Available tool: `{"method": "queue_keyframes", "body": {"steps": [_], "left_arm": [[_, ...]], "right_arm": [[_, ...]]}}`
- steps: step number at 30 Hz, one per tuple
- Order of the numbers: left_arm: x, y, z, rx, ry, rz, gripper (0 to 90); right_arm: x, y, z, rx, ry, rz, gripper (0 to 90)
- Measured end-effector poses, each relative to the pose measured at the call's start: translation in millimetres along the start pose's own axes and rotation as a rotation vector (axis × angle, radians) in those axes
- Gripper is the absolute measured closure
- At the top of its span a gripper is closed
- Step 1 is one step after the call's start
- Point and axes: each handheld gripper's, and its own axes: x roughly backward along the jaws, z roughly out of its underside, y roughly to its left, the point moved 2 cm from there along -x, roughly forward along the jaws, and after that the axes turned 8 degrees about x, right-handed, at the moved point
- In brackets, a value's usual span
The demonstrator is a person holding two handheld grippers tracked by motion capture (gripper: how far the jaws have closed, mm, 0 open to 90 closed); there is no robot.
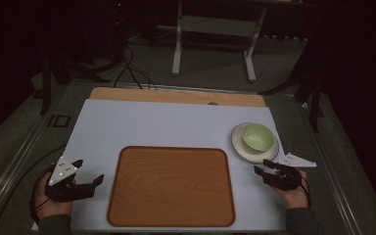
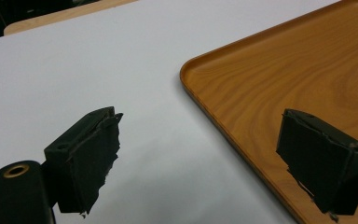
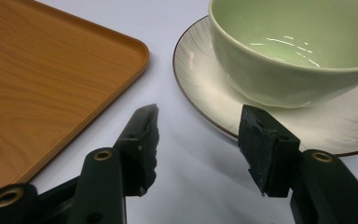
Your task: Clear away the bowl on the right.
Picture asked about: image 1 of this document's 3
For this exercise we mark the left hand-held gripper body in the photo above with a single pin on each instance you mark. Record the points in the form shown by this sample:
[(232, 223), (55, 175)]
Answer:
[(62, 171)]

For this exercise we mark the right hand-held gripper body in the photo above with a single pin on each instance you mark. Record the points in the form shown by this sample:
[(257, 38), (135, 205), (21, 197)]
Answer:
[(285, 176)]

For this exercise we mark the white plate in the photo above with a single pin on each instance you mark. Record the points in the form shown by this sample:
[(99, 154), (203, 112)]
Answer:
[(241, 148)]

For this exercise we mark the green bowl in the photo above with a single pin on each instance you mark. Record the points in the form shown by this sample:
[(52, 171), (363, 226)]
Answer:
[(258, 137)]

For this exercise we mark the brown wooden tray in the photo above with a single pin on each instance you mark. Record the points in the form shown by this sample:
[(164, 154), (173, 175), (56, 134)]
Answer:
[(171, 187)]

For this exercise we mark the person's right hand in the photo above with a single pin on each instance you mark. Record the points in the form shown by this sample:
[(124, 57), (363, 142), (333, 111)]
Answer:
[(295, 197)]

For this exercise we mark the person's left hand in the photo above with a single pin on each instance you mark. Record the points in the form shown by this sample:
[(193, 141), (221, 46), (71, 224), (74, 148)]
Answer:
[(50, 207)]

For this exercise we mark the black metal stand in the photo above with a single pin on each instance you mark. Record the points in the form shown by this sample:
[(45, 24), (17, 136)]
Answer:
[(46, 84), (315, 104)]

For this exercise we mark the pale blue table mat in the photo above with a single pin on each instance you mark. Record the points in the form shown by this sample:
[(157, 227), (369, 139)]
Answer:
[(163, 125)]

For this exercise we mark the white metal stand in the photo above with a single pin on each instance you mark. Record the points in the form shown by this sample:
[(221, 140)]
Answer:
[(213, 26)]

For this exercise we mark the black floor bracket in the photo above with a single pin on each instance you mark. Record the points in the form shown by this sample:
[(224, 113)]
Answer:
[(58, 121)]

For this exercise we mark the metal floor rail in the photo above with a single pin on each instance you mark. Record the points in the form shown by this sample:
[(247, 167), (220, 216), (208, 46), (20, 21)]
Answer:
[(334, 182), (9, 169)]

